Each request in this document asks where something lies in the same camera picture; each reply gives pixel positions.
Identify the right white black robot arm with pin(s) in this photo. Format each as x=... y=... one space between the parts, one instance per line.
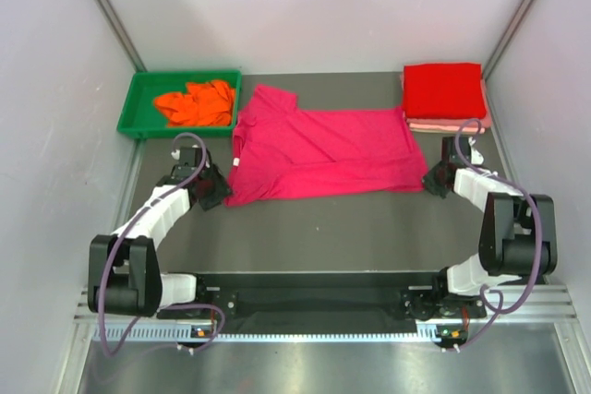
x=517 y=242

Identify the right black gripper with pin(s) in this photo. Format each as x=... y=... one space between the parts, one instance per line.
x=430 y=183

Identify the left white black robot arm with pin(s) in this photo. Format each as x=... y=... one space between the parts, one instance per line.
x=123 y=265

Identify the slotted grey cable duct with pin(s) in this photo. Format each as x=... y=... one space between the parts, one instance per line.
x=198 y=333

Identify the folded red t-shirt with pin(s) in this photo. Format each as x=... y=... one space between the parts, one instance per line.
x=443 y=91

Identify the folded peach t-shirt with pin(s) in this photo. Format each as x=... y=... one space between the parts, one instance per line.
x=449 y=126

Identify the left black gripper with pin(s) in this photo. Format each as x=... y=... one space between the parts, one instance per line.
x=221 y=186

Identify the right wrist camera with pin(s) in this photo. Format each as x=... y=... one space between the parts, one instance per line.
x=474 y=155

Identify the magenta pink t-shirt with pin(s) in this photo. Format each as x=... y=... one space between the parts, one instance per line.
x=281 y=151

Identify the aluminium frame rail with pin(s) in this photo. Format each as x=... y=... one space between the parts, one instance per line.
x=545 y=304

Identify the orange t-shirt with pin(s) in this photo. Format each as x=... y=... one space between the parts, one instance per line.
x=201 y=104

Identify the green plastic bin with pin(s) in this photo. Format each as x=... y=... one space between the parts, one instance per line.
x=140 y=119

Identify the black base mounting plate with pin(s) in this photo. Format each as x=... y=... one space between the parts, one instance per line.
x=317 y=302

